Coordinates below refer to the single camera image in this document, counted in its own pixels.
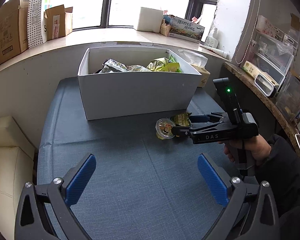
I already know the beige tissue pack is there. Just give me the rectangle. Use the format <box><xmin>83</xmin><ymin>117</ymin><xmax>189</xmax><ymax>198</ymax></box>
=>
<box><xmin>178</xmin><ymin>49</ymin><xmax>211</xmax><ymax>87</ymax></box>

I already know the large brown cardboard box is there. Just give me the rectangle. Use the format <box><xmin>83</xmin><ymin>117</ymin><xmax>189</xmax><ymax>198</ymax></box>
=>
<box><xmin>0</xmin><ymin>0</ymin><xmax>31</xmax><ymax>66</ymax></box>

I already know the landscape printed box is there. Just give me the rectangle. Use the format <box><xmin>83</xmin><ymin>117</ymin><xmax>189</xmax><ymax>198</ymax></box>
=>
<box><xmin>164</xmin><ymin>15</ymin><xmax>206</xmax><ymax>43</ymax></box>

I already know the white plastic bottle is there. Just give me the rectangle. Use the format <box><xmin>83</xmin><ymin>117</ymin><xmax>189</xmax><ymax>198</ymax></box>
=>
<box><xmin>205</xmin><ymin>27</ymin><xmax>219</xmax><ymax>48</ymax></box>

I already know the person's right hand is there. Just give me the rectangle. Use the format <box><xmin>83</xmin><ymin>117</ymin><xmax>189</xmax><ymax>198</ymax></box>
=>
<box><xmin>218</xmin><ymin>134</ymin><xmax>272</xmax><ymax>167</ymax></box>

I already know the dark framed window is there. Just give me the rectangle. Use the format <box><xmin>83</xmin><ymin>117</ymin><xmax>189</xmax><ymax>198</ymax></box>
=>
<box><xmin>32</xmin><ymin>0</ymin><xmax>222</xmax><ymax>32</ymax></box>

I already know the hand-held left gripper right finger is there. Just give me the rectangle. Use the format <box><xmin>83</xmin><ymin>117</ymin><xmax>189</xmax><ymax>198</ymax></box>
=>
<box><xmin>197</xmin><ymin>153</ymin><xmax>280</xmax><ymax>240</ymax></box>

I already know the cream leather sofa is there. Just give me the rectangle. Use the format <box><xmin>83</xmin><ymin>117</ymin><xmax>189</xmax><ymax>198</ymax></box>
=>
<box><xmin>0</xmin><ymin>116</ymin><xmax>38</xmax><ymax>240</ymax></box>

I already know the small tan packet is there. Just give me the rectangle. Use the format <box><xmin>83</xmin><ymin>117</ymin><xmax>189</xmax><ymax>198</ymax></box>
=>
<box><xmin>160</xmin><ymin>19</ymin><xmax>172</xmax><ymax>37</ymax></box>

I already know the stone windowsill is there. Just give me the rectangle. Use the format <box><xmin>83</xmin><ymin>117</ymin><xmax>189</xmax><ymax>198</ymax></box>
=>
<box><xmin>0</xmin><ymin>29</ymin><xmax>230</xmax><ymax>78</ymax></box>

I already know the small open cardboard box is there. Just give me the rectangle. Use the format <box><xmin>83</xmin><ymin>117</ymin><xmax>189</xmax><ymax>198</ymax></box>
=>
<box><xmin>44</xmin><ymin>4</ymin><xmax>73</xmax><ymax>41</ymax></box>

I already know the floral printed box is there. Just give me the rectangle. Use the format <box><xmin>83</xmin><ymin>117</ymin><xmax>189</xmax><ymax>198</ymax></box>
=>
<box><xmin>254</xmin><ymin>15</ymin><xmax>283</xmax><ymax>37</ymax></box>

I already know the white cardboard box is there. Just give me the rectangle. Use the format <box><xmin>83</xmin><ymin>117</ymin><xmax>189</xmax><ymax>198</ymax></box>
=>
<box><xmin>77</xmin><ymin>47</ymin><xmax>202</xmax><ymax>121</ymax></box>

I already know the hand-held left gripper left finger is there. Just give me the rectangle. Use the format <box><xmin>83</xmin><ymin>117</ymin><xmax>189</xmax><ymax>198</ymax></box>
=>
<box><xmin>14</xmin><ymin>154</ymin><xmax>96</xmax><ymax>240</ymax></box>

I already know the person's right forearm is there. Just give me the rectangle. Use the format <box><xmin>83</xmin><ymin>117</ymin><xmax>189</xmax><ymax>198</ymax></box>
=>
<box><xmin>251</xmin><ymin>134</ymin><xmax>300</xmax><ymax>220</ymax></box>

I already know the silver green snack packet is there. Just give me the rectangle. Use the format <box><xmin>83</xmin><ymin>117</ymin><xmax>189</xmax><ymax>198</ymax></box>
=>
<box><xmin>100</xmin><ymin>59</ymin><xmax>127</xmax><ymax>74</ymax></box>

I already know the clear plastic storage bin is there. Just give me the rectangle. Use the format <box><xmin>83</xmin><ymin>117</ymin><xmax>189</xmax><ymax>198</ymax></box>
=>
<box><xmin>275</xmin><ymin>71</ymin><xmax>300</xmax><ymax>124</ymax></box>

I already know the blue table cloth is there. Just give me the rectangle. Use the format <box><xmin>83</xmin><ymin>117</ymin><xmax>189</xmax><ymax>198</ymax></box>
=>
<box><xmin>36</xmin><ymin>77</ymin><xmax>273</xmax><ymax>240</ymax></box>

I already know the white tube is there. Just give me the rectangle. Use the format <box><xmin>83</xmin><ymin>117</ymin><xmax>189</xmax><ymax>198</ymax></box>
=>
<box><xmin>199</xmin><ymin>45</ymin><xmax>229</xmax><ymax>58</ymax></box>

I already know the olive green snack packet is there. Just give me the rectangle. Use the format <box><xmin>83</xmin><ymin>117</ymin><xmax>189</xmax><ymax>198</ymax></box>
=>
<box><xmin>170</xmin><ymin>112</ymin><xmax>192</xmax><ymax>128</ymax></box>

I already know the pale green printed carton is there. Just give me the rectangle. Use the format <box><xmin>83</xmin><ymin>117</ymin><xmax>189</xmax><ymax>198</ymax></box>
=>
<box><xmin>241</xmin><ymin>61</ymin><xmax>278</xmax><ymax>92</ymax></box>

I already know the white foam block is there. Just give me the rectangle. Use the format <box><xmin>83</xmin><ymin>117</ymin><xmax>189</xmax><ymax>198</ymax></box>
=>
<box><xmin>133</xmin><ymin>7</ymin><xmax>164</xmax><ymax>33</ymax></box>

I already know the beige cookie snack packet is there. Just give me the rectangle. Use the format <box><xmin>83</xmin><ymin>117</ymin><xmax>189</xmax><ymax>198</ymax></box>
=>
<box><xmin>126</xmin><ymin>64</ymin><xmax>150</xmax><ymax>72</ymax></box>

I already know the polka dot paper bag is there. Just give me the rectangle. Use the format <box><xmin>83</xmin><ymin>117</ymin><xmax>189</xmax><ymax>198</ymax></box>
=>
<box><xmin>27</xmin><ymin>0</ymin><xmax>53</xmax><ymax>48</ymax></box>

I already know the clear plastic drawer unit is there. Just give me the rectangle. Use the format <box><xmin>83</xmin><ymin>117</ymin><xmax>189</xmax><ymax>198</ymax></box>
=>
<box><xmin>249</xmin><ymin>29</ymin><xmax>295</xmax><ymax>85</ymax></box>

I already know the olive yellow snack packet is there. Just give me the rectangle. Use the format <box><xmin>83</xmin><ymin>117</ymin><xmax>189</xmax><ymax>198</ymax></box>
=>
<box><xmin>147</xmin><ymin>57</ymin><xmax>171</xmax><ymax>71</ymax></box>

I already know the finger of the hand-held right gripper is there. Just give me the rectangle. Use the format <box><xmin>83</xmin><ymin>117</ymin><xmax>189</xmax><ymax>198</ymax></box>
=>
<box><xmin>172</xmin><ymin>121</ymin><xmax>225</xmax><ymax>138</ymax></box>
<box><xmin>190</xmin><ymin>112</ymin><xmax>228</xmax><ymax>123</ymax></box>

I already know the clear jelly cup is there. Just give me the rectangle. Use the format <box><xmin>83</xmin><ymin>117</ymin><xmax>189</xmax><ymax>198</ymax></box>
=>
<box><xmin>156</xmin><ymin>118</ymin><xmax>177</xmax><ymax>140</ymax></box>

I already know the brown marble counter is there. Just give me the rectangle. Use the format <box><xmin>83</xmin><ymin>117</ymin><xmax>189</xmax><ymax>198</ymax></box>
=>
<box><xmin>224</xmin><ymin>62</ymin><xmax>300</xmax><ymax>169</ymax></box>

